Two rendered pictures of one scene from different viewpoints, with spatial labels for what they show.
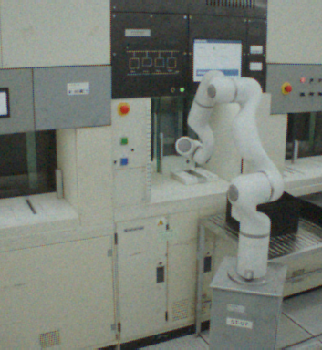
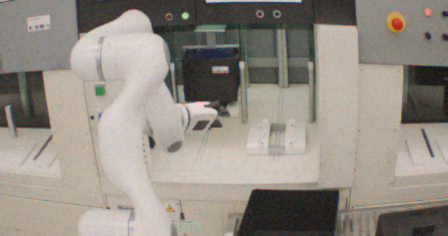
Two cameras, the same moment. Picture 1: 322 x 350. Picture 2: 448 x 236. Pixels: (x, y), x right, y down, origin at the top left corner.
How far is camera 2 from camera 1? 1.50 m
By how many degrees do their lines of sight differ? 33
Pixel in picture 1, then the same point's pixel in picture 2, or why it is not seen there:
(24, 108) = not seen: outside the picture
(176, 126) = not seen: hidden behind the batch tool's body
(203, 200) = (242, 191)
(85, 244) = (72, 210)
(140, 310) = not seen: outside the picture
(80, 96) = (41, 32)
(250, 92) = (128, 66)
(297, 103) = (421, 50)
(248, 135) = (105, 148)
